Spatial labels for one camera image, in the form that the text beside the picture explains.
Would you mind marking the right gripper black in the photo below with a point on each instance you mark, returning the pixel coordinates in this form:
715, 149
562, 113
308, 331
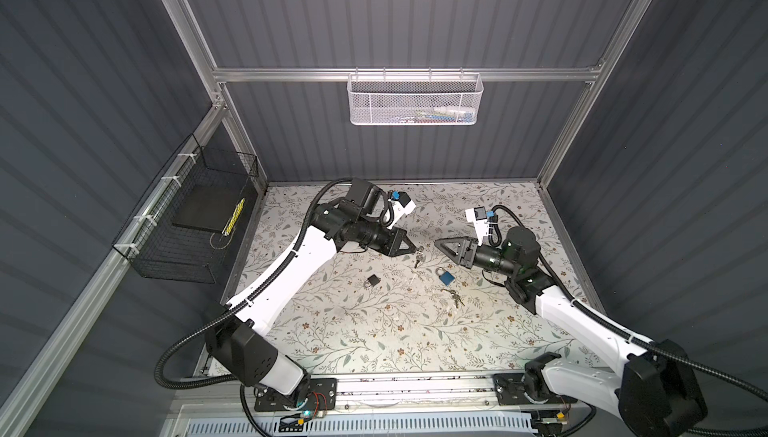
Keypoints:
469, 249

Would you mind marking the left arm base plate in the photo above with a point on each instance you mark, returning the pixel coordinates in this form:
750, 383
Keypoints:
312, 393

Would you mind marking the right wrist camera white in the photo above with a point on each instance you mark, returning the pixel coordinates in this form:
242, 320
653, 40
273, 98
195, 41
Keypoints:
481, 219

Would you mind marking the white wire mesh basket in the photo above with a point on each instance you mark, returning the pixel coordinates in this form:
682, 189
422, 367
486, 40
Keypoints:
373, 96

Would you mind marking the white vented panel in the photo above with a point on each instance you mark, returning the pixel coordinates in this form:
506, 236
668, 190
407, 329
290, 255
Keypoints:
401, 424

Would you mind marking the black wire basket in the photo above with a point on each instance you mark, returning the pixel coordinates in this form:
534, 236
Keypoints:
156, 249

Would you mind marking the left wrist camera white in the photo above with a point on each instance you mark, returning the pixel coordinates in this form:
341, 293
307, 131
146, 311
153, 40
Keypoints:
399, 204

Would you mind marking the items in white basket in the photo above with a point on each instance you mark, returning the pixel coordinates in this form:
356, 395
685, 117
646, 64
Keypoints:
444, 114

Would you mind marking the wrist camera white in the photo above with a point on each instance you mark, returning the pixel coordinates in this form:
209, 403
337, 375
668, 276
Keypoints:
481, 219
399, 204

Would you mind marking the blue padlock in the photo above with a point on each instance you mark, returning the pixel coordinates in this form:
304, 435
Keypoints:
444, 276

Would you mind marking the small black padlock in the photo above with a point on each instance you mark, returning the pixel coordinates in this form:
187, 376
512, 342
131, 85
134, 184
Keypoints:
372, 281

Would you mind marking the silver keys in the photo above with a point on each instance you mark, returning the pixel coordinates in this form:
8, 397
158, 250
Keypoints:
419, 257

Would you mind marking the black box in basket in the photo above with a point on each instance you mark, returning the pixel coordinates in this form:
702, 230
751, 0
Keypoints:
206, 208

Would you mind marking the keys near blue padlock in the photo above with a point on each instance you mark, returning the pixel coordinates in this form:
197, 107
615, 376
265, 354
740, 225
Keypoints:
456, 298

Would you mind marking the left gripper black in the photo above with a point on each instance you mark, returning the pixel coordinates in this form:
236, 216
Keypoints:
400, 249

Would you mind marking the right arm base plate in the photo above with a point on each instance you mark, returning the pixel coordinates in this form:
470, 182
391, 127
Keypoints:
510, 389

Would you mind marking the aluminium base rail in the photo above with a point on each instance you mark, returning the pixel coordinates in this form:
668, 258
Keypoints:
469, 390

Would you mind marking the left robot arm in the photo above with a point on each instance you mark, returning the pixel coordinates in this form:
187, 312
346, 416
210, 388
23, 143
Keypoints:
343, 211

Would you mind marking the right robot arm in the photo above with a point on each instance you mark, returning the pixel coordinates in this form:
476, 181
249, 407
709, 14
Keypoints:
645, 384

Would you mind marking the yellow tool in basket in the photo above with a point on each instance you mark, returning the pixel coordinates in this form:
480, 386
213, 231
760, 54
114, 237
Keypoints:
232, 221

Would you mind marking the floral table mat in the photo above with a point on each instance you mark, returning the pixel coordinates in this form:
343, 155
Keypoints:
407, 323

